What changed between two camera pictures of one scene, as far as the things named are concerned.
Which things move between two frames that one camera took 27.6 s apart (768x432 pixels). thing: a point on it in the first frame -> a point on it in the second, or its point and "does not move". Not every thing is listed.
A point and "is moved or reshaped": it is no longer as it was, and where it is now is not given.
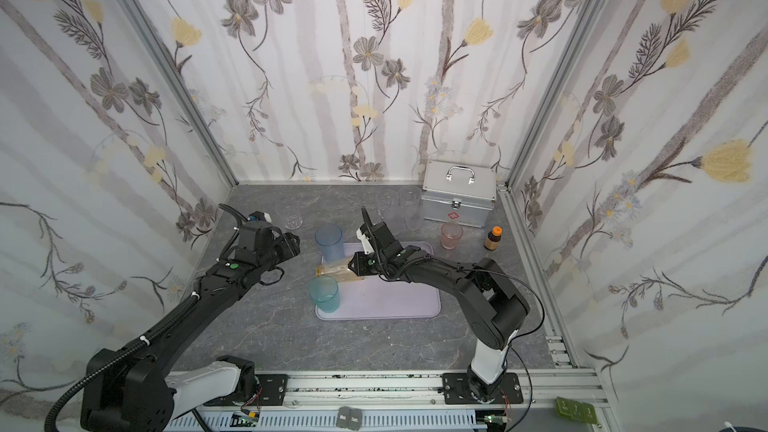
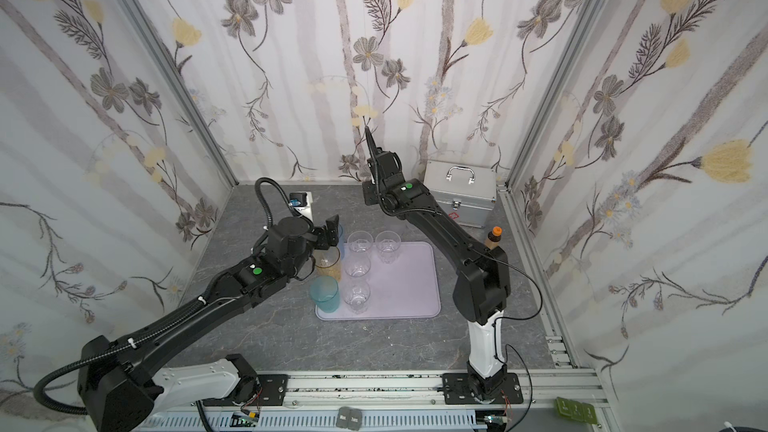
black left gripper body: x=288 y=244 -> x=327 y=235
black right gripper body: x=360 y=263 -> x=377 y=179
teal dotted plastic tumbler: x=325 y=292 does not move
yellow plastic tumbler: x=339 y=271 is moved or reshaped
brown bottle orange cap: x=493 y=238 does not move
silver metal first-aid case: x=456 y=192 does not move
